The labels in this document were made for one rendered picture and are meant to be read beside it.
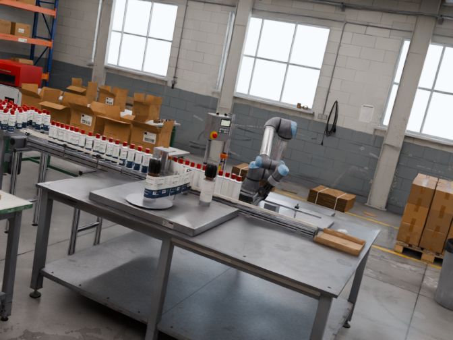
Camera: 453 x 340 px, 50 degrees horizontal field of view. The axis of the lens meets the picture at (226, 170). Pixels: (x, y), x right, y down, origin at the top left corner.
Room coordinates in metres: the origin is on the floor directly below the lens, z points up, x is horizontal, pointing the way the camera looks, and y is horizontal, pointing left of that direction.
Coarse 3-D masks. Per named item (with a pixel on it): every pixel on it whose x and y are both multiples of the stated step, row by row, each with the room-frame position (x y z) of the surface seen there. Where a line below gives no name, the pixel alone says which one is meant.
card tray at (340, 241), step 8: (328, 232) 3.34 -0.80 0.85; (336, 232) 3.32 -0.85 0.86; (320, 240) 3.10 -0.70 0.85; (328, 240) 3.08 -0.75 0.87; (336, 240) 3.23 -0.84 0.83; (344, 240) 3.27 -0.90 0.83; (352, 240) 3.27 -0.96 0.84; (360, 240) 3.25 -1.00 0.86; (336, 248) 3.06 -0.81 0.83; (344, 248) 3.04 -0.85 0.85; (352, 248) 3.02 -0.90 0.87; (360, 248) 3.04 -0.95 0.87
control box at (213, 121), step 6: (210, 114) 3.65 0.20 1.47; (210, 120) 3.63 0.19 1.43; (216, 120) 3.63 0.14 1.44; (210, 126) 3.62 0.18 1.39; (216, 126) 3.63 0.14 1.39; (222, 126) 3.66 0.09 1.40; (204, 132) 3.68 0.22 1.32; (210, 132) 3.62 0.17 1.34; (216, 132) 3.64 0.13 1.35; (210, 138) 3.62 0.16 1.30; (216, 138) 3.65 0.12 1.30; (222, 138) 3.67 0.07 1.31
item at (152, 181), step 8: (152, 160) 3.07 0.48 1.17; (160, 160) 3.10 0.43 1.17; (152, 168) 3.06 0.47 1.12; (160, 168) 3.08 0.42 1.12; (152, 176) 3.07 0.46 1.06; (152, 184) 3.05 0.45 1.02; (144, 192) 3.07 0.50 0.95; (152, 192) 3.06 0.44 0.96; (144, 200) 3.06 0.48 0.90; (152, 200) 3.06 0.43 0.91
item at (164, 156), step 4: (156, 152) 3.62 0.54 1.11; (164, 152) 3.63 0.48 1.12; (168, 152) 3.61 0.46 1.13; (152, 156) 3.63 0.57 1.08; (156, 156) 3.61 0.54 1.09; (164, 156) 3.64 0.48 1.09; (168, 156) 3.61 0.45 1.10; (164, 160) 3.65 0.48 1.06; (164, 164) 3.66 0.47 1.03; (164, 168) 3.61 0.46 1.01; (160, 172) 3.62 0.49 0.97; (164, 172) 3.61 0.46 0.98; (160, 176) 3.59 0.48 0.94; (164, 176) 3.62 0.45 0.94
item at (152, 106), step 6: (138, 96) 7.91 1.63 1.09; (150, 96) 8.01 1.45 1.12; (156, 96) 7.97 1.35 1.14; (138, 102) 7.75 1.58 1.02; (144, 102) 8.03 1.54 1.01; (150, 102) 7.97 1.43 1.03; (156, 102) 7.74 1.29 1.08; (138, 108) 7.74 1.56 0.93; (144, 108) 7.68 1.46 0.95; (150, 108) 7.66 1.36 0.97; (156, 108) 7.79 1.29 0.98; (132, 114) 7.79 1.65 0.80; (138, 114) 7.73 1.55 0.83; (144, 114) 7.67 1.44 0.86; (150, 114) 7.68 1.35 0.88; (156, 114) 7.81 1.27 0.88
